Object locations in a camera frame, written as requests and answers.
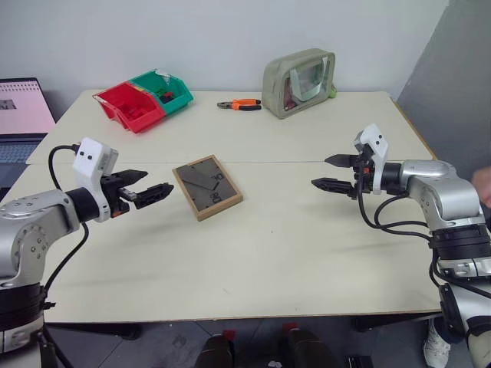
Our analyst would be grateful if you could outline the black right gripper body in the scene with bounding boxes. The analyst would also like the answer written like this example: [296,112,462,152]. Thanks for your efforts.
[349,147,375,201]

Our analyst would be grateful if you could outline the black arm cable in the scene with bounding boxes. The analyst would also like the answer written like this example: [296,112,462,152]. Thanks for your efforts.
[38,143,90,311]
[356,189,438,246]

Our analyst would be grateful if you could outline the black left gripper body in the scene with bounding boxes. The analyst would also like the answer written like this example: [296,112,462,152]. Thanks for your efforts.
[100,172,137,219]

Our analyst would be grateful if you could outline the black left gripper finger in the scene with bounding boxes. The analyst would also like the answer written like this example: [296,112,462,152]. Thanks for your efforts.
[132,182,175,210]
[114,169,150,188]

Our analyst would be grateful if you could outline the white sneaker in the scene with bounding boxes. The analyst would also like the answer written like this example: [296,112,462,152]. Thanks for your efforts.
[423,317,452,368]

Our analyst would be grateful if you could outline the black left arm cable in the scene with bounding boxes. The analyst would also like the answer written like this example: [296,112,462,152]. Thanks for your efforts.
[38,143,90,311]

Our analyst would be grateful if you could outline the orange handled pliers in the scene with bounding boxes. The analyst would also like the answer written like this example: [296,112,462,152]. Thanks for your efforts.
[216,98,263,113]

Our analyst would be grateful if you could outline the beige pouch with clear window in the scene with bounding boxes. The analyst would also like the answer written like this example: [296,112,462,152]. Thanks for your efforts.
[262,48,337,120]

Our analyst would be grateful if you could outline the grey partition panel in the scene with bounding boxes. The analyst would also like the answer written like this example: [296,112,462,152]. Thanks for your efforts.
[394,0,491,181]

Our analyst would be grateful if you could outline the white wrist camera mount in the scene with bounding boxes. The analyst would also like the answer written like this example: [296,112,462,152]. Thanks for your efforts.
[72,136,120,224]
[352,123,389,195]

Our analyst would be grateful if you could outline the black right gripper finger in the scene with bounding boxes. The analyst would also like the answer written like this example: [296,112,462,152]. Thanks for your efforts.
[311,176,356,200]
[324,153,358,169]

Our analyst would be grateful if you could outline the red plastic parts bin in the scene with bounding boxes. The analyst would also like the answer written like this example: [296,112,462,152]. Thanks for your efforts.
[91,81,166,135]

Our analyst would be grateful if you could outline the dark rounded shape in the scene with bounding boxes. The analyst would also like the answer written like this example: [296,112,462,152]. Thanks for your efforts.
[199,329,237,368]
[282,323,338,368]

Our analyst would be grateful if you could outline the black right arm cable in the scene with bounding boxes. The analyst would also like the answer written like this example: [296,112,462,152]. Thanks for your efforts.
[356,189,438,246]

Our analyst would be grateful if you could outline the wooden framed dark tray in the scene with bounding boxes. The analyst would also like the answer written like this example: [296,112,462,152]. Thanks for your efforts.
[171,154,244,222]

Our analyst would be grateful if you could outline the bystander bare hand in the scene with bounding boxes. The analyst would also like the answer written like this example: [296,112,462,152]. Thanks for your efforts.
[471,165,491,210]

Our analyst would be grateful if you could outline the green plastic parts bin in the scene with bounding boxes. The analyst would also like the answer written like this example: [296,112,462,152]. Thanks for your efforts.
[128,69,195,117]

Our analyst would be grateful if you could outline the laptop with pink screen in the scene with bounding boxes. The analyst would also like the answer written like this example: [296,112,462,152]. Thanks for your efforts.
[0,77,58,200]

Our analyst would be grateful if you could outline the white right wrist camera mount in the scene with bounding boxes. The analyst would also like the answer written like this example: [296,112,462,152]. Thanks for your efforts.
[352,123,389,195]

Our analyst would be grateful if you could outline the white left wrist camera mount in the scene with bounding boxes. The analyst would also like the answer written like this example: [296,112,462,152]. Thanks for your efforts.
[72,136,120,224]

